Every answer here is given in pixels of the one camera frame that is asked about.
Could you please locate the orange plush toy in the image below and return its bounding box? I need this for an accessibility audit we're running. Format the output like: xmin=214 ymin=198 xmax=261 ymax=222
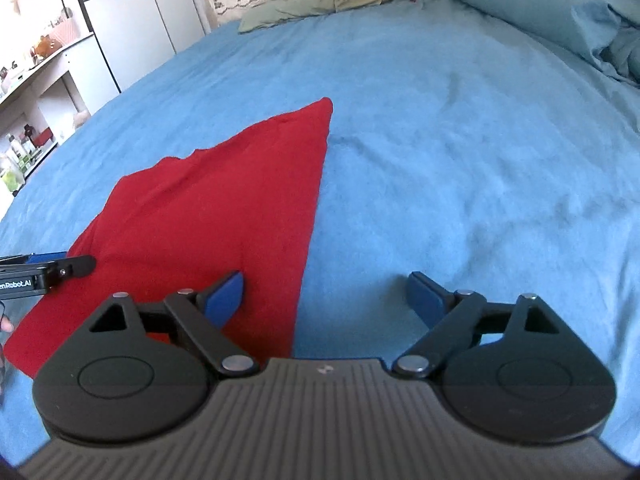
xmin=32 ymin=35 xmax=64 ymax=59

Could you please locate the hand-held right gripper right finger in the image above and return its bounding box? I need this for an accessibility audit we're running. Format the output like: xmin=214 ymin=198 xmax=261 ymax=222
xmin=391 ymin=271 xmax=562 ymax=380

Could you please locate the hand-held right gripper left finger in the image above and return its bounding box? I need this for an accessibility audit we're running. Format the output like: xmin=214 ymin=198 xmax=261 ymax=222
xmin=88 ymin=270 xmax=261 ymax=380

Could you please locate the red long-sleeved sweater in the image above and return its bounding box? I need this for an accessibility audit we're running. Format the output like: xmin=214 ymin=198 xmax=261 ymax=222
xmin=4 ymin=97 xmax=334 ymax=380

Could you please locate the bed with blue sheet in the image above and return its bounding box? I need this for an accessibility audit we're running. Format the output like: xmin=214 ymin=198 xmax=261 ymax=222
xmin=0 ymin=0 xmax=640 ymax=451

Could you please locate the white shelf unit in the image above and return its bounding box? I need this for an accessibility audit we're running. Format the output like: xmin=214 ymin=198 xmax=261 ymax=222
xmin=0 ymin=31 xmax=122 ymax=198

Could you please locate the green pillow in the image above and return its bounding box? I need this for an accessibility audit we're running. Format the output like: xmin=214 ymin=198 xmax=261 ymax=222
xmin=238 ymin=0 xmax=397 ymax=35

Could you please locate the teal duvet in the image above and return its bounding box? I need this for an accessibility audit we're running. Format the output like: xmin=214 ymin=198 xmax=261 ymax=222
xmin=444 ymin=0 xmax=640 ymax=85

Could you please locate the pink basket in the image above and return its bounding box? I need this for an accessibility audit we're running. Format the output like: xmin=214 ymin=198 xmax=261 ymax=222
xmin=50 ymin=16 xmax=82 ymax=47

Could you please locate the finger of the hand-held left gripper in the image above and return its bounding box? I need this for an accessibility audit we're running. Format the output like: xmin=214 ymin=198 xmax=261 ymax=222
xmin=46 ymin=254 xmax=97 ymax=282
xmin=0 ymin=252 xmax=69 ymax=267

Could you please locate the white and grey wardrobe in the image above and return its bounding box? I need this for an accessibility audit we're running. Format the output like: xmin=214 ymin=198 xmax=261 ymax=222
xmin=67 ymin=0 xmax=207 ymax=95

